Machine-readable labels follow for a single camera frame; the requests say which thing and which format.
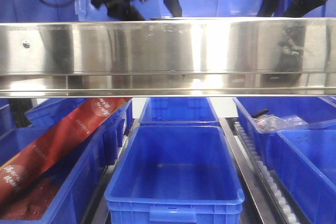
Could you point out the blue bin centre front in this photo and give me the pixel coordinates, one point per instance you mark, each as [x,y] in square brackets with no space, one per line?
[175,174]

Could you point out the blue bin upper right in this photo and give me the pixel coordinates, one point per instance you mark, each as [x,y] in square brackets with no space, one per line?
[309,6]

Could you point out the white roller conveyor track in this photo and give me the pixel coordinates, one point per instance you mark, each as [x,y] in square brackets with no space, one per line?
[277,197]

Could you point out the red cardboard box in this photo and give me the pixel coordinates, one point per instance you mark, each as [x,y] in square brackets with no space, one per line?
[26,166]

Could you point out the stainless steel shelf rail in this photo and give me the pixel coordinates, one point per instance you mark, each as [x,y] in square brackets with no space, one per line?
[214,57]

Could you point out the blue bin left front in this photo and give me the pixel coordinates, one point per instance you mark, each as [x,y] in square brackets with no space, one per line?
[61,194]

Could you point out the clear plastic bags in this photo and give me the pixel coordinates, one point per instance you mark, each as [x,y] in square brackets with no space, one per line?
[268,123]

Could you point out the blue bin right front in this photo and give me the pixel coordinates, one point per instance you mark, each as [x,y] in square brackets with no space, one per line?
[305,164]

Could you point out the blue bin centre rear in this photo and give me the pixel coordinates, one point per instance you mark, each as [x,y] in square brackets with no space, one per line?
[178,111]

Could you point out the blue bin left rear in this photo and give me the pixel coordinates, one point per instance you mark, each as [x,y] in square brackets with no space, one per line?
[53,110]

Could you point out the blue bin right rear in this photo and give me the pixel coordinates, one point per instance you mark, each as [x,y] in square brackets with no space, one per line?
[318,112]

